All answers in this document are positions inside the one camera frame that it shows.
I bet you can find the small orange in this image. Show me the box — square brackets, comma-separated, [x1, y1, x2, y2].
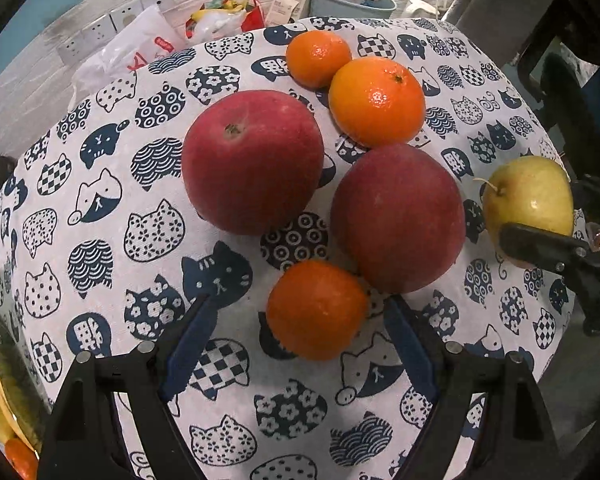
[4, 437, 40, 480]
[285, 30, 353, 90]

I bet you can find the red bag with items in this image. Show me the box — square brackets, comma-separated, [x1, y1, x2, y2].
[185, 0, 268, 43]

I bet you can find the white plastic stool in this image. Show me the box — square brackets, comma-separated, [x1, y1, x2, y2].
[405, 0, 448, 20]

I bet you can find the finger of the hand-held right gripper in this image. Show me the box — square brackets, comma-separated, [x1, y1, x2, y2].
[499, 223, 600, 337]
[570, 174, 600, 221]

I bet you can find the large orange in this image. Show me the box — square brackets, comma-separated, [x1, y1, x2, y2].
[266, 259, 371, 362]
[328, 56, 427, 150]

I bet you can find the light blue trash bin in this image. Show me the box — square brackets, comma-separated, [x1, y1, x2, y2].
[307, 0, 398, 21]

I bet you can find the white plastic bag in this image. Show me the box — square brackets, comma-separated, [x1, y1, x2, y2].
[70, 4, 181, 111]

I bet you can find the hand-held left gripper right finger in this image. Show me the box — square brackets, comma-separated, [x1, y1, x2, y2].
[382, 296, 563, 480]

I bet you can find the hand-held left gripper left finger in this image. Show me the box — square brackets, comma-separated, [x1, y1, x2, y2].
[36, 292, 218, 480]

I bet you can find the cat print tablecloth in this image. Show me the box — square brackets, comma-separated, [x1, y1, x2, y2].
[0, 16, 588, 480]

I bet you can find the white wall socket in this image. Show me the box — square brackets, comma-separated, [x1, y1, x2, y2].
[82, 17, 116, 46]
[59, 37, 84, 63]
[112, 2, 143, 28]

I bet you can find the red apple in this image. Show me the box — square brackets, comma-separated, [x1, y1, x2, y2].
[181, 90, 326, 237]
[330, 143, 467, 295]

